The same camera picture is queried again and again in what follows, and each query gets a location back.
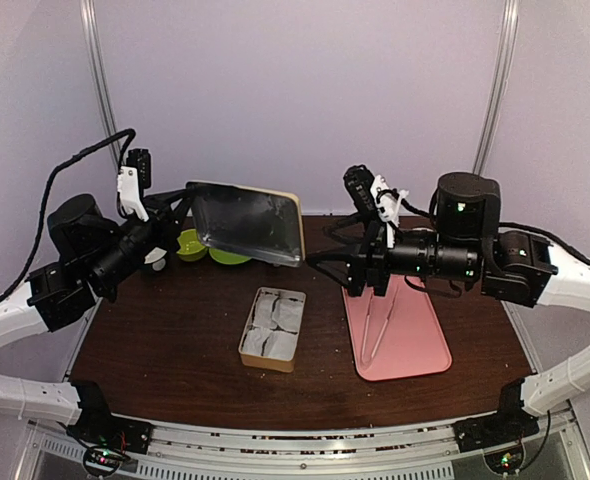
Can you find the white paper cupcake liner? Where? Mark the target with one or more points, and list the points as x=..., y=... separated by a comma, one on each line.
x=264, y=309
x=288, y=313
x=281, y=345
x=255, y=340

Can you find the bear print tin lid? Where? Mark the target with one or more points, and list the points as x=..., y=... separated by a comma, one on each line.
x=263, y=224

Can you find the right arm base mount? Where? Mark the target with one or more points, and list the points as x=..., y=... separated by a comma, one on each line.
x=499, y=437

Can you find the green saucer plate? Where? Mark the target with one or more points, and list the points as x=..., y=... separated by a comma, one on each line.
x=227, y=258

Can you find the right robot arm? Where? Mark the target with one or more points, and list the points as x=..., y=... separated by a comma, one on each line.
x=466, y=244

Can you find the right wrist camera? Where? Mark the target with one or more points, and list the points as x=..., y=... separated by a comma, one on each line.
x=372, y=197

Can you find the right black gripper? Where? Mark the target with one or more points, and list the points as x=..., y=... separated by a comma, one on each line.
x=371, y=245

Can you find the green small bowl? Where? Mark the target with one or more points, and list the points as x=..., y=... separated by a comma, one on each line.
x=190, y=247

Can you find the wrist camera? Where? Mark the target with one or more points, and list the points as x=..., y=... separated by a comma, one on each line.
x=372, y=197
x=134, y=177

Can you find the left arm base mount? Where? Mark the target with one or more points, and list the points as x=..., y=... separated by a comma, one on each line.
x=109, y=448

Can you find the black white dotted cup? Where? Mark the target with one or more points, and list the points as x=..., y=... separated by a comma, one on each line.
x=155, y=262

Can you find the right aluminium frame post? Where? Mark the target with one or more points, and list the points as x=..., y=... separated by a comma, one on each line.
x=507, y=39

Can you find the aluminium frame post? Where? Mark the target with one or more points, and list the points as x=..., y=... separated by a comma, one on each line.
x=507, y=39
x=99, y=79

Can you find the beige tin box base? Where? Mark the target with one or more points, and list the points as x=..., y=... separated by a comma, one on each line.
x=264, y=362

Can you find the aluminium front rail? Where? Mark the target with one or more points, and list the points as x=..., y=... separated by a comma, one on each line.
x=428, y=450

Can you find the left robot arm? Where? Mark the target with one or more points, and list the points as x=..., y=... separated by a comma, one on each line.
x=95, y=255

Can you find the left aluminium frame post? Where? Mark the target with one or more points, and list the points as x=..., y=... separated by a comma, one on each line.
x=99, y=79

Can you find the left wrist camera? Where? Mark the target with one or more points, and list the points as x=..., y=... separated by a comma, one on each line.
x=134, y=177

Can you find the pink plastic tray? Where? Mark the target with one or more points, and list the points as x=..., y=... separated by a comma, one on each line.
x=414, y=344

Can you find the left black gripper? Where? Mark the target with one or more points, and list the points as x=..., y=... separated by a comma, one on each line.
x=168, y=223

